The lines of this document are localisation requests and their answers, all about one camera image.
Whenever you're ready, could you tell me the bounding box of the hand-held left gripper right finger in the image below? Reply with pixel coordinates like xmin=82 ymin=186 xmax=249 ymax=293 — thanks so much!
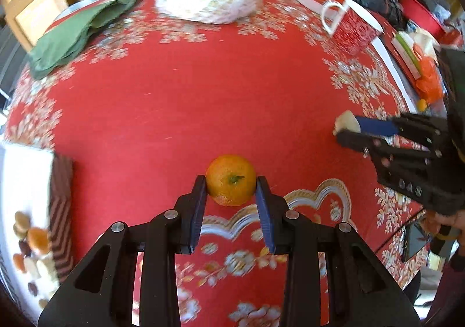
xmin=255 ymin=176 xmax=422 ymax=327

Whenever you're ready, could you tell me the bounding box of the red patterned mug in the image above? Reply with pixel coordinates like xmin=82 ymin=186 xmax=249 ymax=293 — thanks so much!
xmin=321 ymin=0 xmax=384 ymax=56

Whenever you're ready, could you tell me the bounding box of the red plastic basin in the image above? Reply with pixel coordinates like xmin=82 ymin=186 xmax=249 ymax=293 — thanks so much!
xmin=399 ymin=0 xmax=447 ymax=37

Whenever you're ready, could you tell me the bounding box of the black smartphone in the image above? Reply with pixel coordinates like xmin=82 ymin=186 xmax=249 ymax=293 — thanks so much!
xmin=403 ymin=221 xmax=433 ymax=263

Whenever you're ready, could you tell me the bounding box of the wooden cabinet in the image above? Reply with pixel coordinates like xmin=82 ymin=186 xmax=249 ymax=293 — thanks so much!
xmin=0 ymin=0 xmax=93 ymax=53

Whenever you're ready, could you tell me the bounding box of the brown longan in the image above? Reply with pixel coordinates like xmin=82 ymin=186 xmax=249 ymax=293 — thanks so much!
xmin=14 ymin=211 xmax=30 ymax=237

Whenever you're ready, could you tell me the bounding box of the striped box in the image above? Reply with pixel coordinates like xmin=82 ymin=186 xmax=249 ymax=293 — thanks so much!
xmin=0 ymin=142 xmax=75 ymax=313

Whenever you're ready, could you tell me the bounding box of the green cloth napkin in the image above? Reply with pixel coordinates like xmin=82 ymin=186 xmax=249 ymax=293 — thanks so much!
xmin=27 ymin=0 xmax=149 ymax=80

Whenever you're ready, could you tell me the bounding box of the black cable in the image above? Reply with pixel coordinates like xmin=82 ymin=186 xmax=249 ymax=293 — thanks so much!
xmin=376 ymin=212 xmax=427 ymax=253

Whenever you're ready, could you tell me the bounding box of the round beige cake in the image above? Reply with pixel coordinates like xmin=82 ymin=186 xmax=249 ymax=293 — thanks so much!
xmin=36 ymin=252 xmax=59 ymax=284
xmin=24 ymin=257 xmax=40 ymax=278
xmin=333 ymin=111 xmax=361 ymax=136

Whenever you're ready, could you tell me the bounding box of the orange mandarin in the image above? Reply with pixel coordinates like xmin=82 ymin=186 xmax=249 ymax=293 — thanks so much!
xmin=205 ymin=154 xmax=257 ymax=207

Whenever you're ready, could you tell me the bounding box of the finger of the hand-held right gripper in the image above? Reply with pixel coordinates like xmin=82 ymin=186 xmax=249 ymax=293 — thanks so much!
xmin=354 ymin=112 xmax=451 ymax=148
xmin=336 ymin=131 xmax=442 ymax=168

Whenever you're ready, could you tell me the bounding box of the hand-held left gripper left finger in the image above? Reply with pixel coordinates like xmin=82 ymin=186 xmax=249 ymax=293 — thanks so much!
xmin=38 ymin=174 xmax=208 ymax=327

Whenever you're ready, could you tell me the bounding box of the black bag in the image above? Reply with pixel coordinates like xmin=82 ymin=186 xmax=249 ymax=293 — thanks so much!
xmin=354 ymin=0 xmax=405 ymax=31

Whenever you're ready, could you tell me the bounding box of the person's right hand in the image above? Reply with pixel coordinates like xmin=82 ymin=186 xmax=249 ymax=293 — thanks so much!
xmin=423 ymin=211 xmax=465 ymax=240

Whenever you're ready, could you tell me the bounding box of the orange plastic bag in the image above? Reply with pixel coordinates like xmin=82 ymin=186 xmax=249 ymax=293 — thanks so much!
xmin=415 ymin=58 xmax=446 ymax=104

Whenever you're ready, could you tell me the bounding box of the red floral tablecloth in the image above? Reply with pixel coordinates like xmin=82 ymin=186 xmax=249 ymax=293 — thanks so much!
xmin=3 ymin=0 xmax=429 ymax=327

